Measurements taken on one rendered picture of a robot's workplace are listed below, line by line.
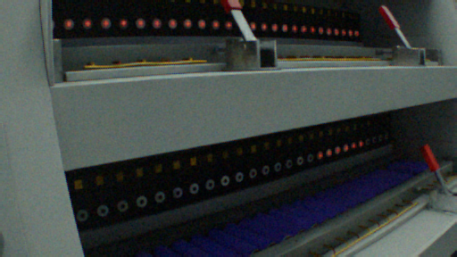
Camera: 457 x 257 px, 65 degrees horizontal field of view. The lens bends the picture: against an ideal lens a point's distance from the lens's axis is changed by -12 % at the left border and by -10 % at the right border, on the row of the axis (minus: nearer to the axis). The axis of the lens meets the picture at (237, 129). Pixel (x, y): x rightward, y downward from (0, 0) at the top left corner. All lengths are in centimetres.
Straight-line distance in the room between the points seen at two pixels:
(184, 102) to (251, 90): 5
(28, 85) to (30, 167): 4
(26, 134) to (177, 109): 9
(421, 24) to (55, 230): 64
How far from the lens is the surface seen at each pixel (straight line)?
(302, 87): 31
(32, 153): 20
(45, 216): 20
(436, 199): 52
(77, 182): 36
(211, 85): 25
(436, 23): 71
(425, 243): 44
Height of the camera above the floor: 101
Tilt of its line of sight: 6 degrees up
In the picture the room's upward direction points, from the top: 14 degrees counter-clockwise
